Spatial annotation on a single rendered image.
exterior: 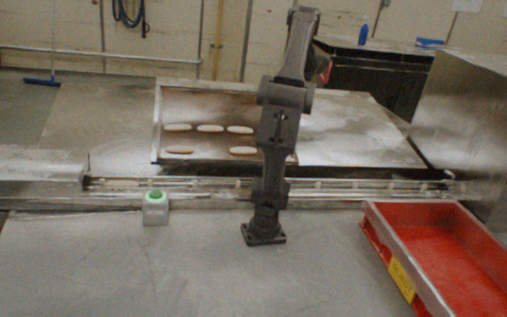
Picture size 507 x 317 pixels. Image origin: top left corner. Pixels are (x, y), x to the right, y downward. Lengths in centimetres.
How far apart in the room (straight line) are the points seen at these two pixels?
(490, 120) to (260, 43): 351
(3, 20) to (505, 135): 477
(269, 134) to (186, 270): 44
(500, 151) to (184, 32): 397
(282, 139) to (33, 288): 64
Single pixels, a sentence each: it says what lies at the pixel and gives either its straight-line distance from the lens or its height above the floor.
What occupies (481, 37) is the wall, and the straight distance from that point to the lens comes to 636.
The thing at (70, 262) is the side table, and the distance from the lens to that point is 106.
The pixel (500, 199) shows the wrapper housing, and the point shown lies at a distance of 144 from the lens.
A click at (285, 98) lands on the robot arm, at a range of 73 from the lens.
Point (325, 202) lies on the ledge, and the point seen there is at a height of 85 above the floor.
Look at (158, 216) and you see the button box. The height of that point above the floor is 85.
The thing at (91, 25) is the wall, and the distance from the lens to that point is 492.
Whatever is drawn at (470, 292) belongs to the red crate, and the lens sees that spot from 121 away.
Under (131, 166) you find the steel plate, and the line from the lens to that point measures 142.
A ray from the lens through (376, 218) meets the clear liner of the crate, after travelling 117.
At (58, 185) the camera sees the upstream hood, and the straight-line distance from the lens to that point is 118.
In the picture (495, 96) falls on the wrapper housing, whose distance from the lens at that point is 146.
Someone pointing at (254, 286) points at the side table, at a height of 82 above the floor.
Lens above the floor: 152
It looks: 27 degrees down
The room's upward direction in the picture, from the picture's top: 9 degrees clockwise
